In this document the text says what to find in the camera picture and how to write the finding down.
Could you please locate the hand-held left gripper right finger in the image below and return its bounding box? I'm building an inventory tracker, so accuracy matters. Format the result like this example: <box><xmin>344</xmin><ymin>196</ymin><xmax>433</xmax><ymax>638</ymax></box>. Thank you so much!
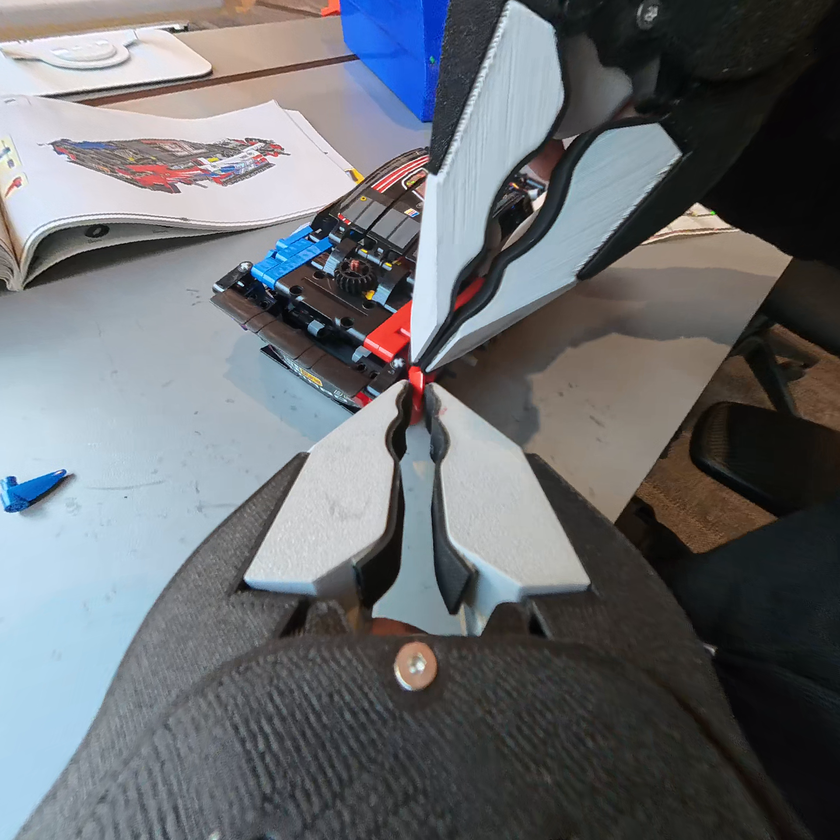
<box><xmin>423</xmin><ymin>382</ymin><xmax>592</xmax><ymax>636</ymax></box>

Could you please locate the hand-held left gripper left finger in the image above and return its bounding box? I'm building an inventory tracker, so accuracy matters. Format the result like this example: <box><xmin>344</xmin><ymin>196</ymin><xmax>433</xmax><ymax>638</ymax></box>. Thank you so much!
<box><xmin>243</xmin><ymin>381</ymin><xmax>416</xmax><ymax>608</ymax></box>

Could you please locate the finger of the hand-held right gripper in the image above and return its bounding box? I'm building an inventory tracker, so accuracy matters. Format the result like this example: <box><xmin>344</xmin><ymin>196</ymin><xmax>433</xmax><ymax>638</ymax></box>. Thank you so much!
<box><xmin>409</xmin><ymin>0</ymin><xmax>569</xmax><ymax>368</ymax></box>
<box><xmin>425</xmin><ymin>121</ymin><xmax>685</xmax><ymax>375</ymax></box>

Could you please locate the holographic sticker sheet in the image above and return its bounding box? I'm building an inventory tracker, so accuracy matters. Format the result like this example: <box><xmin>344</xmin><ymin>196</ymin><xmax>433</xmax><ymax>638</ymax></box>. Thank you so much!
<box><xmin>645</xmin><ymin>202</ymin><xmax>741</xmax><ymax>248</ymax></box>

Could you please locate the red pointed toy piece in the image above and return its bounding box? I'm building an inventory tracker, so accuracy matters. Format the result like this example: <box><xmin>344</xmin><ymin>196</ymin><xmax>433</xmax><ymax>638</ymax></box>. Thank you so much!
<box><xmin>407</xmin><ymin>363</ymin><xmax>435</xmax><ymax>429</ymax></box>

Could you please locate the red white blue toy car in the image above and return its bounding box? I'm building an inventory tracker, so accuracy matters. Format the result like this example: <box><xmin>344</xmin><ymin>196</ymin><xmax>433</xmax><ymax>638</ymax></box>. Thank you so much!
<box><xmin>210</xmin><ymin>147</ymin><xmax>553</xmax><ymax>416</ymax></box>

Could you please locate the blue curved toy brick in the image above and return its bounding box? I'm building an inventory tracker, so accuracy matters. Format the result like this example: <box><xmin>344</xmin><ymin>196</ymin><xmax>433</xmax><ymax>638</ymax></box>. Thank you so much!
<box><xmin>0</xmin><ymin>467</ymin><xmax>69</xmax><ymax>515</ymax></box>

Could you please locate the instruction booklet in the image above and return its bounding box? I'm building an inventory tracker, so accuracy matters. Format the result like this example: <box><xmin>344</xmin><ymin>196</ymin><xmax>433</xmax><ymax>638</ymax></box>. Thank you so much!
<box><xmin>0</xmin><ymin>94</ymin><xmax>366</xmax><ymax>294</ymax></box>

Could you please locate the person's right forearm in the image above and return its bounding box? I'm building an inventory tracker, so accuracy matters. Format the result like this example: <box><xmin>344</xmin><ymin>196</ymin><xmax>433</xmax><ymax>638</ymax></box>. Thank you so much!
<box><xmin>699</xmin><ymin>72</ymin><xmax>840</xmax><ymax>263</ymax></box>

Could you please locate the blue plastic bin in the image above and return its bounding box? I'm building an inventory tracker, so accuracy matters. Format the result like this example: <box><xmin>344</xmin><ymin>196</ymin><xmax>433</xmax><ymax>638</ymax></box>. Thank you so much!
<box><xmin>338</xmin><ymin>0</ymin><xmax>455</xmax><ymax>124</ymax></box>

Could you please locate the black office chair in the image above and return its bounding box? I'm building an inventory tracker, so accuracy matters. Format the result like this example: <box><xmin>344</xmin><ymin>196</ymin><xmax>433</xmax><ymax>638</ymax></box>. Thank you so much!
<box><xmin>727</xmin><ymin>256</ymin><xmax>840</xmax><ymax>416</ymax></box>
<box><xmin>689</xmin><ymin>401</ymin><xmax>840</xmax><ymax>521</ymax></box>

